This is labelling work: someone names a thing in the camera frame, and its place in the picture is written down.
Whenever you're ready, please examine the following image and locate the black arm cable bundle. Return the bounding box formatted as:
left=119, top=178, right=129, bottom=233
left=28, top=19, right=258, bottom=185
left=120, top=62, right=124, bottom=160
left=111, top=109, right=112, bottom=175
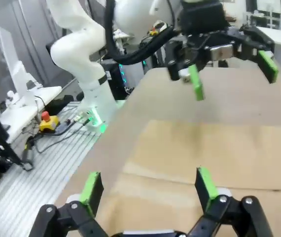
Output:
left=105, top=0, right=180, bottom=66

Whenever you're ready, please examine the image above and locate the black computer tower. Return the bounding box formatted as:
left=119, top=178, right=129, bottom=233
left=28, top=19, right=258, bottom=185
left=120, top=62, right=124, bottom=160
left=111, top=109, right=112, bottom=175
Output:
left=101, top=58, right=146, bottom=100

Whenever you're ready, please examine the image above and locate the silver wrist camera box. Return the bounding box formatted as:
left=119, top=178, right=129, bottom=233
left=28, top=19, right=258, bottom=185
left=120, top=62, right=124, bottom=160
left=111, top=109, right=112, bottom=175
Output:
left=209, top=44, right=235, bottom=61

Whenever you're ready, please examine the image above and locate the white background table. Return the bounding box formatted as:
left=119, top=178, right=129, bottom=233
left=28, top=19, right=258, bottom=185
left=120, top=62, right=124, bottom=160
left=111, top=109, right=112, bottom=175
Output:
left=253, top=26, right=281, bottom=48

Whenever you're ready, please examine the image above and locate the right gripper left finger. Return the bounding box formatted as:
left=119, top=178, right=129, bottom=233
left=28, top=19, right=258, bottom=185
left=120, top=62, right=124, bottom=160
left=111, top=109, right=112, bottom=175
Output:
left=33, top=171, right=109, bottom=237

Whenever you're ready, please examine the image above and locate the yellow emergency stop button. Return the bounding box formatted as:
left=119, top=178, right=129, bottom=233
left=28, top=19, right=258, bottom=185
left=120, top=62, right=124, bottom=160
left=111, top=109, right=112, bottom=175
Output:
left=38, top=111, right=61, bottom=134

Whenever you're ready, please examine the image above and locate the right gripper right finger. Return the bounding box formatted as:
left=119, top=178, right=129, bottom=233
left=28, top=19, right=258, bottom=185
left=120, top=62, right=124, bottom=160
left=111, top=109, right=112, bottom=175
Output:
left=188, top=167, right=275, bottom=237

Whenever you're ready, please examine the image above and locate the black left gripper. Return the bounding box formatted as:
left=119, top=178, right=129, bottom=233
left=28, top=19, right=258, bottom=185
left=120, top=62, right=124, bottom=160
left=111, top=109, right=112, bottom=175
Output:
left=167, top=0, right=241, bottom=102

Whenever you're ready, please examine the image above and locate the small yellow red pendant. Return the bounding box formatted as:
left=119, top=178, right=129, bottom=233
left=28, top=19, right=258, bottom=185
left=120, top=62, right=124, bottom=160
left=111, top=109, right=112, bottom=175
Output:
left=148, top=20, right=168, bottom=37

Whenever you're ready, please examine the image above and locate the black emergency stop cable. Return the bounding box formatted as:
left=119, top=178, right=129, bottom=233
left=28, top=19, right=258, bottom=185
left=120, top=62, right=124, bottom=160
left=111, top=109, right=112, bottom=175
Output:
left=22, top=118, right=93, bottom=158

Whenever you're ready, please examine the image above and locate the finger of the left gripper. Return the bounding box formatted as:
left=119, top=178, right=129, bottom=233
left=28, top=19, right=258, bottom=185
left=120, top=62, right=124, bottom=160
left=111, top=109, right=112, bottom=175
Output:
left=234, top=24, right=280, bottom=84

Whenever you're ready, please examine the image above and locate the flat brown cardboard box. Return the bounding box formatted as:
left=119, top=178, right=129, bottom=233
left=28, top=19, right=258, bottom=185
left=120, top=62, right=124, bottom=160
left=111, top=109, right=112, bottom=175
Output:
left=98, top=119, right=281, bottom=237

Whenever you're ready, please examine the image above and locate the black tripod stand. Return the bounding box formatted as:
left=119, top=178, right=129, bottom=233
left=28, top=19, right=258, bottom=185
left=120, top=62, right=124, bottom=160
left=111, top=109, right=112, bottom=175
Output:
left=0, top=106, right=35, bottom=172

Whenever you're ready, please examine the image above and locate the black bag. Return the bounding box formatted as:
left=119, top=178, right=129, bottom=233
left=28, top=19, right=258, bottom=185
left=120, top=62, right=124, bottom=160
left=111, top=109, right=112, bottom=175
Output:
left=44, top=94, right=75, bottom=117

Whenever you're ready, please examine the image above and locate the white side desk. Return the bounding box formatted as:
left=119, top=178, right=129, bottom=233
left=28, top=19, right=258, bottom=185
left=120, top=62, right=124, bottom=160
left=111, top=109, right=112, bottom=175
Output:
left=0, top=85, right=63, bottom=173

